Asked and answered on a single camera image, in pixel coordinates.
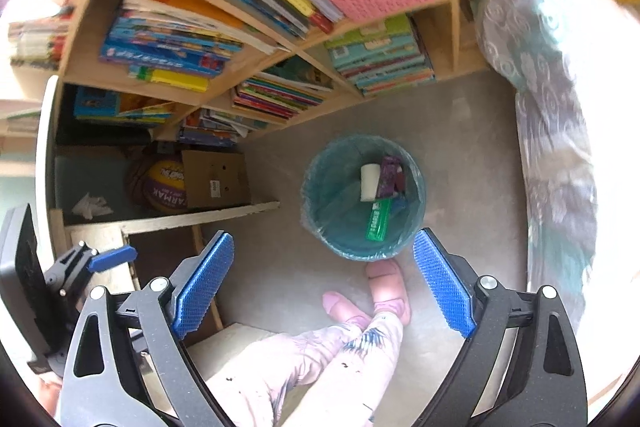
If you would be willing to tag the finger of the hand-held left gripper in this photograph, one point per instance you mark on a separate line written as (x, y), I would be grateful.
(112, 257)

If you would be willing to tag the light wooden stool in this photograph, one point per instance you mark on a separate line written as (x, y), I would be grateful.
(235, 339)

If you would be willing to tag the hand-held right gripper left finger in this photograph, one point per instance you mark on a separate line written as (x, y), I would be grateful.
(205, 287)

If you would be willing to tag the blue lined trash bin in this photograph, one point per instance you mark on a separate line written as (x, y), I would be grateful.
(335, 207)

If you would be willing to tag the dark red small box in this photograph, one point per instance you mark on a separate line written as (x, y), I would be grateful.
(398, 179)

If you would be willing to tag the orange purple basketball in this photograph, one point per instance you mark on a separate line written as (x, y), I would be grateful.
(162, 189)

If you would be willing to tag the blue picture book box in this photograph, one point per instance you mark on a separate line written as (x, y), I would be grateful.
(115, 107)

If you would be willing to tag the stack of small blue books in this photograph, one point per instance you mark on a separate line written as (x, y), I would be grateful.
(215, 129)

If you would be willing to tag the wooden floor bookshelf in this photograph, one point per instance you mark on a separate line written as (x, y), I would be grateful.
(90, 7)

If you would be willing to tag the stack of striped thin books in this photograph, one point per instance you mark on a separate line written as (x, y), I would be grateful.
(280, 97)

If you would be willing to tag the blue gum packet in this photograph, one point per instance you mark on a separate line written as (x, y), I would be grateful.
(400, 204)

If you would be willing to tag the row of colourful books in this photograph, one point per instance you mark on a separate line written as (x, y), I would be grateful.
(37, 42)

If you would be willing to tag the person's left leg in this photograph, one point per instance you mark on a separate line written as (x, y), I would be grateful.
(280, 367)

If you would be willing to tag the brown cardboard box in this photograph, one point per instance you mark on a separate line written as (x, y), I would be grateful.
(215, 179)

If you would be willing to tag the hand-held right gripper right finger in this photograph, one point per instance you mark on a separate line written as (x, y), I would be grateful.
(442, 282)

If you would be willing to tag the stack of orange blue books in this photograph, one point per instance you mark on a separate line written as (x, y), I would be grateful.
(170, 42)

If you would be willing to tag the green and purple toothpaste box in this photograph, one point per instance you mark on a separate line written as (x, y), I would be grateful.
(378, 219)

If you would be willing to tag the pink slipper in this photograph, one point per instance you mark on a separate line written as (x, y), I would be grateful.
(387, 289)
(342, 307)

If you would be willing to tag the person's right leg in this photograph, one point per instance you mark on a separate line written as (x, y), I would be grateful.
(365, 377)

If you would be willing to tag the wooden board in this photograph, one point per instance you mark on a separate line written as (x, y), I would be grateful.
(200, 217)

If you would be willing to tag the crumpled white tissue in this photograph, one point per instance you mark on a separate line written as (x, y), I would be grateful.
(92, 207)

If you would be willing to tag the white cardboard box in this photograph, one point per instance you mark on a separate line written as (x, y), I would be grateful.
(371, 182)

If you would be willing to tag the grey swirl printed blanket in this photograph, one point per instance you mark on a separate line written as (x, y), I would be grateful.
(550, 107)

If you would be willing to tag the stack of teal books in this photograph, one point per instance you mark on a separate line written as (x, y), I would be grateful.
(380, 57)

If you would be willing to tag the person's leg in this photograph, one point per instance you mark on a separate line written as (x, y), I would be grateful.
(365, 377)
(280, 367)

